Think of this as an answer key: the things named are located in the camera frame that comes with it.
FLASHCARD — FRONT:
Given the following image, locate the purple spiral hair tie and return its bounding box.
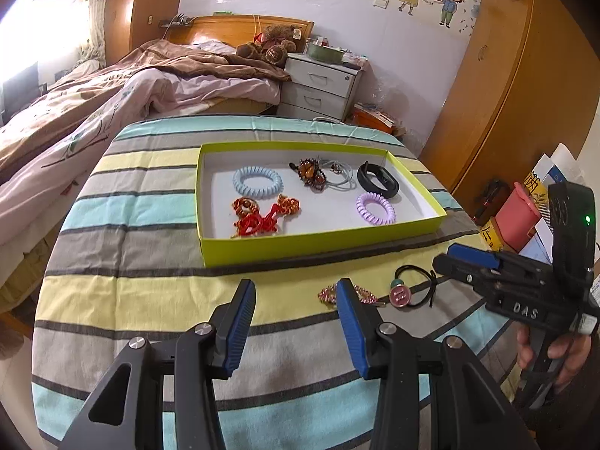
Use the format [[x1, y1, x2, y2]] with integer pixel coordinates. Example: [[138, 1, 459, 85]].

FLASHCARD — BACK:
[[355, 191, 398, 226]]

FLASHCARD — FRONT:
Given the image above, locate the tall corner wardrobe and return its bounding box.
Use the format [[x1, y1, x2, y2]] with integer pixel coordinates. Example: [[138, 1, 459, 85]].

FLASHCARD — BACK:
[[104, 0, 180, 65]]

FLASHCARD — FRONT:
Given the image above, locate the wooden headboard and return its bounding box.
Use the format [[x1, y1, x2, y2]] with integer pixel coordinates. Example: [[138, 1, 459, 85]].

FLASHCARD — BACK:
[[166, 14, 314, 52]]

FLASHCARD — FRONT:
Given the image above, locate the black office chair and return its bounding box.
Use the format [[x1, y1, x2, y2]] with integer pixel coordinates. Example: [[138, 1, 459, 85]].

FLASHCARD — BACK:
[[1, 63, 47, 124]]

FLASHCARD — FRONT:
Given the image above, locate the wooden wardrobe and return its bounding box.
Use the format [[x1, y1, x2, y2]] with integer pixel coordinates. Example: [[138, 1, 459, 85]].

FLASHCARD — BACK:
[[420, 0, 599, 215]]

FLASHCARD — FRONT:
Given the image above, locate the light blue spiral hair tie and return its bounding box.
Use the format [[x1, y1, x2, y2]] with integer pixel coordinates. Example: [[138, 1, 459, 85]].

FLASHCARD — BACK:
[[232, 164, 285, 197]]

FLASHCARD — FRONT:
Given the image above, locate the orange books box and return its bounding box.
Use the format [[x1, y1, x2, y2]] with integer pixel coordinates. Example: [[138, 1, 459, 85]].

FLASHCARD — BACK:
[[349, 103, 406, 139]]

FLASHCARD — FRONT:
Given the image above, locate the grey cord necklace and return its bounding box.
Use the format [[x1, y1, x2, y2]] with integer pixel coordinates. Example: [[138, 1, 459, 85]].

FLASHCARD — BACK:
[[318, 158, 355, 192]]

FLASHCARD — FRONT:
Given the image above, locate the black smart band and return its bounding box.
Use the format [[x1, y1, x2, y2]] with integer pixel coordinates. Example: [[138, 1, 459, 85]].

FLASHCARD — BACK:
[[357, 162, 400, 199]]

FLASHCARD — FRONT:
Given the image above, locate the striped table cloth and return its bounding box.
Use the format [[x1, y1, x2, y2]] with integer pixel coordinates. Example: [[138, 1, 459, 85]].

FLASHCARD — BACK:
[[31, 117, 483, 449]]

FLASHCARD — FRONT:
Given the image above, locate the brown teddy bear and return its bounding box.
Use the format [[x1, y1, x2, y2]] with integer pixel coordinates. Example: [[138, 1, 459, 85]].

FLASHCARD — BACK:
[[236, 24, 302, 68]]

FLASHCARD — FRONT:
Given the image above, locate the white drawer nightstand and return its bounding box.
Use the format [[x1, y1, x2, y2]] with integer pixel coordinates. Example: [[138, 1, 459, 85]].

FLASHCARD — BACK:
[[277, 53, 363, 122]]

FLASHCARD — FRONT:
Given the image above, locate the lime green tray box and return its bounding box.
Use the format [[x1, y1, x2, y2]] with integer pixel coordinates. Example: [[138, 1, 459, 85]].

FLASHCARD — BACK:
[[195, 141, 447, 268]]

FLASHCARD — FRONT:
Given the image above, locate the black hair tie pink charm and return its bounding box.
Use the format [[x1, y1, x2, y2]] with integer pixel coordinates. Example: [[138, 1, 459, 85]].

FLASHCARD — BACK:
[[388, 264, 438, 310]]

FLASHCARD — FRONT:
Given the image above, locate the amber bead bracelet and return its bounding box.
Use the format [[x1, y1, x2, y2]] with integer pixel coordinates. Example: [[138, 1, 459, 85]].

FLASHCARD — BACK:
[[289, 158, 329, 192]]

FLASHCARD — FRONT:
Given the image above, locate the bed with pink quilt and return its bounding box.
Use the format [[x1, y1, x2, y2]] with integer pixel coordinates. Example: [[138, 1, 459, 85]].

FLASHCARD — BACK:
[[1, 40, 290, 312]]

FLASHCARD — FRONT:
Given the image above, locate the green basin on nightstand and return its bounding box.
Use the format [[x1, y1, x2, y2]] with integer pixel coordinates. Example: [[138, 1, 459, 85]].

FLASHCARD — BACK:
[[307, 43, 345, 65]]

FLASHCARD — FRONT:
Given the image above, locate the red knot bracelet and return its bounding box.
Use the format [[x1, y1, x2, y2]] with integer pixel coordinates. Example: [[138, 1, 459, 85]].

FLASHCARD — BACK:
[[229, 196, 271, 239], [259, 194, 302, 233]]

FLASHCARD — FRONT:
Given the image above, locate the person's right hand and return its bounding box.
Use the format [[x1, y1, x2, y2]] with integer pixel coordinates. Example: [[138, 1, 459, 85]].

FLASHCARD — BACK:
[[517, 324, 592, 392]]

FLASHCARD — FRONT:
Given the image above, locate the floral window curtain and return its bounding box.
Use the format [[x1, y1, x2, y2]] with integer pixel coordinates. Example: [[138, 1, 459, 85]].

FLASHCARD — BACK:
[[77, 0, 107, 67]]

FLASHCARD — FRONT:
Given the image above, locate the pink plastic cup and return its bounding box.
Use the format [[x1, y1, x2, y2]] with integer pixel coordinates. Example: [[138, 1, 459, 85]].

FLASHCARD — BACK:
[[495, 182, 541, 252]]

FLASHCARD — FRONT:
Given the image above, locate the white round bin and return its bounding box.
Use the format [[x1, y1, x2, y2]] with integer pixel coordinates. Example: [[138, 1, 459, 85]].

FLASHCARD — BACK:
[[312, 116, 347, 125]]

